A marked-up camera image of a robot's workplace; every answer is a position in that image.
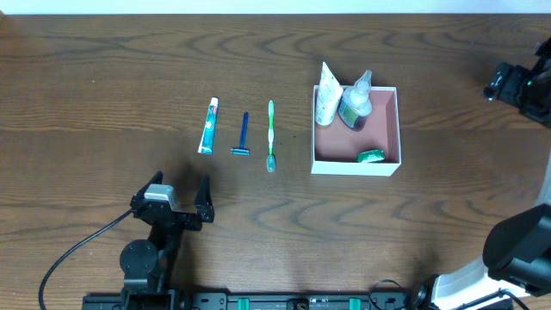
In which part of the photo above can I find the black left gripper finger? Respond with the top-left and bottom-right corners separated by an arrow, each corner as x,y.
135,170 -> 164,199
194,176 -> 214,223

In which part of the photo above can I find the teal Colgate toothpaste tube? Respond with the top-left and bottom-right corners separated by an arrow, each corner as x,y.
198,96 -> 219,155

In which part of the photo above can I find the blue disposable razor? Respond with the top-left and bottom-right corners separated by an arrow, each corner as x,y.
231,112 -> 250,156

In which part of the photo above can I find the green white toothbrush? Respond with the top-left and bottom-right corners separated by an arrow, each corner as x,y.
266,100 -> 276,172

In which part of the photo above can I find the white lotion tube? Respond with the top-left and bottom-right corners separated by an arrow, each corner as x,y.
315,62 -> 344,127

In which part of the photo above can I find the green white soap box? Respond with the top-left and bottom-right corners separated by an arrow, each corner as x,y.
356,149 -> 386,164

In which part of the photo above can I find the clear pump soap bottle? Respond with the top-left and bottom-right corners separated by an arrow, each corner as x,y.
337,70 -> 373,131

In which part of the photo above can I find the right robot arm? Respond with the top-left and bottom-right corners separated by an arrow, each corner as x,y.
408,41 -> 550,310

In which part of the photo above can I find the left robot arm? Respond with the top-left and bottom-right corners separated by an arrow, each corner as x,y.
120,171 -> 214,309

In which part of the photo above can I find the white box pink interior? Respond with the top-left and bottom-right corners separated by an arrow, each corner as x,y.
311,86 -> 402,177

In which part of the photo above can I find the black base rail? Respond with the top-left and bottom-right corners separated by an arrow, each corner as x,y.
82,292 -> 409,310

